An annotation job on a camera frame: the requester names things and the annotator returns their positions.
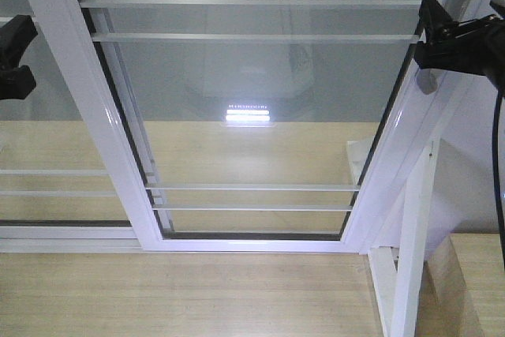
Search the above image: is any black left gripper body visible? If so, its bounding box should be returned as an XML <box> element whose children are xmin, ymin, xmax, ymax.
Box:
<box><xmin>1</xmin><ymin>15</ymin><xmax>38</xmax><ymax>100</ymax></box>

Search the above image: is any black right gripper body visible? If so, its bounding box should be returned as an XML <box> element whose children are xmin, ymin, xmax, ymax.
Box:
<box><xmin>414</xmin><ymin>0</ymin><xmax>504</xmax><ymax>77</ymax></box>

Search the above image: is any white sliding glass door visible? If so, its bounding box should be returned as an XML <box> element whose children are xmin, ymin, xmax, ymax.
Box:
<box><xmin>7</xmin><ymin>0</ymin><xmax>490</xmax><ymax>254</ymax></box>

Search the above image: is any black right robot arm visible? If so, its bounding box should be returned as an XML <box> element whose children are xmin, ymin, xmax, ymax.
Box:
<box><xmin>414</xmin><ymin>0</ymin><xmax>504</xmax><ymax>90</ymax></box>

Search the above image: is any light wooden base board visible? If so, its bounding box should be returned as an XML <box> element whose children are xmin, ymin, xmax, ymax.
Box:
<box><xmin>1</xmin><ymin>121</ymin><xmax>382</xmax><ymax>336</ymax></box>

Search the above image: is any light wooden box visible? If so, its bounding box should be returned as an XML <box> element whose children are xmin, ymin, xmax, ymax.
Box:
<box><xmin>427</xmin><ymin>234</ymin><xmax>504</xmax><ymax>336</ymax></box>

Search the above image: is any silver door handle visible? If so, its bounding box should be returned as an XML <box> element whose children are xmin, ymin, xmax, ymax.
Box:
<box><xmin>415</xmin><ymin>69</ymin><xmax>439</xmax><ymax>95</ymax></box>

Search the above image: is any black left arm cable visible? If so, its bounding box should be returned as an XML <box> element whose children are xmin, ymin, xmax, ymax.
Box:
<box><xmin>491</xmin><ymin>88</ymin><xmax>505</xmax><ymax>263</ymax></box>

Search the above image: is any white side wall panel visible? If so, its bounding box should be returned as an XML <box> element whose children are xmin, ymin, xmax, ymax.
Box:
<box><xmin>370</xmin><ymin>0</ymin><xmax>505</xmax><ymax>263</ymax></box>

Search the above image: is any white triangular support bracket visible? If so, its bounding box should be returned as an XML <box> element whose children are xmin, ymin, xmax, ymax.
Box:
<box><xmin>346</xmin><ymin>140</ymin><xmax>440</xmax><ymax>336</ymax></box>

